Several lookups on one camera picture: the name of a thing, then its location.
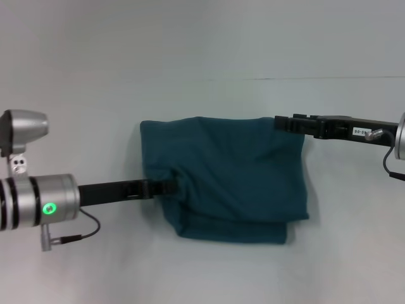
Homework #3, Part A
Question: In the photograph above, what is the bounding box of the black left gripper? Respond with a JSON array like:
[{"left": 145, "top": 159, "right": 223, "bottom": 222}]
[{"left": 77, "top": 177, "right": 180, "bottom": 206}]

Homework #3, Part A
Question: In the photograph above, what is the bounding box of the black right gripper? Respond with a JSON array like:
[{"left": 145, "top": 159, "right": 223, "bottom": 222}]
[{"left": 273, "top": 113, "right": 400, "bottom": 148}]

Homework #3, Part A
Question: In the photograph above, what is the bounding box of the teal blue shirt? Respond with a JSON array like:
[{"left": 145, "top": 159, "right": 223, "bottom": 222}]
[{"left": 139, "top": 116, "right": 310, "bottom": 246}]

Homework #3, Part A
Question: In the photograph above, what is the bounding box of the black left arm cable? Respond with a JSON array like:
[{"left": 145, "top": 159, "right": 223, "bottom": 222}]
[{"left": 40, "top": 209, "right": 102, "bottom": 253}]

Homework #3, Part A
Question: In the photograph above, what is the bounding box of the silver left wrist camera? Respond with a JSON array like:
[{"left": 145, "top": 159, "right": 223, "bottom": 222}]
[{"left": 0, "top": 109, "right": 50, "bottom": 183}]

